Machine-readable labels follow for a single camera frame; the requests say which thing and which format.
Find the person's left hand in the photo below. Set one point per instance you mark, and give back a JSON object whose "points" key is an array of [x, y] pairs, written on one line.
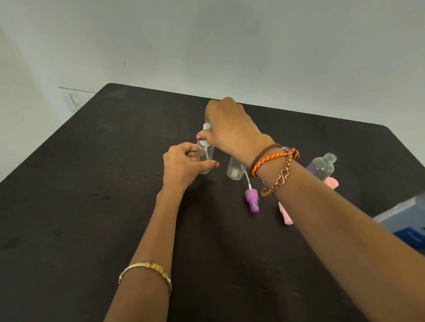
{"points": [[177, 169]]}

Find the person's right hand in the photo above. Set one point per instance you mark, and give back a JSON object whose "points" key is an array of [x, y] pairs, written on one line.
{"points": [[232, 129]]}

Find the person's right thumb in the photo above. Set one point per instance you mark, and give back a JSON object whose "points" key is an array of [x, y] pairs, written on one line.
{"points": [[204, 135]]}

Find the person's left thumb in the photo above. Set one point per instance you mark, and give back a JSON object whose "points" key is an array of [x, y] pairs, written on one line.
{"points": [[206, 165]]}

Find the white spray pump head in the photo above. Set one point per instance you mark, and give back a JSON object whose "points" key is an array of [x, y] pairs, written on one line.
{"points": [[206, 127]]}

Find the clear plastic spray bottle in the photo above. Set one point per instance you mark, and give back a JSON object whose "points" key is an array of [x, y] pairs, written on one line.
{"points": [[201, 156], [286, 149], [235, 170], [323, 167]]}

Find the person's right forearm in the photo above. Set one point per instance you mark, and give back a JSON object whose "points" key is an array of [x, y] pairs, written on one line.
{"points": [[338, 239]]}

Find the person's left forearm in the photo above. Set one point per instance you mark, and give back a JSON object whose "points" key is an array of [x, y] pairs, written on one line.
{"points": [[152, 252]]}

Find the purple spray pump head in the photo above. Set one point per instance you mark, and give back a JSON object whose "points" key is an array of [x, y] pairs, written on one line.
{"points": [[252, 199]]}

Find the brown wrist band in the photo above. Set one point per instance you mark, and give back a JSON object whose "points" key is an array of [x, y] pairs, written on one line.
{"points": [[262, 153]]}

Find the pink spray pump head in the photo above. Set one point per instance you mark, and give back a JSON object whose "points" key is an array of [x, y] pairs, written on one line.
{"points": [[286, 215]]}

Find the gold bangle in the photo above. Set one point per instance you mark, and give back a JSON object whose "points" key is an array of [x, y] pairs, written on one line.
{"points": [[149, 265]]}

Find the pink bottle cap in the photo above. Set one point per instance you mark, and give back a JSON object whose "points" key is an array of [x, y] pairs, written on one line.
{"points": [[332, 183]]}

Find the blue box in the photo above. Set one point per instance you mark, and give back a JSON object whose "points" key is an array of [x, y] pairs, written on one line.
{"points": [[405, 222]]}

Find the white wall switch plate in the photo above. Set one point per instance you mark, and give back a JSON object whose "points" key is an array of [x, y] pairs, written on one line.
{"points": [[78, 99]]}

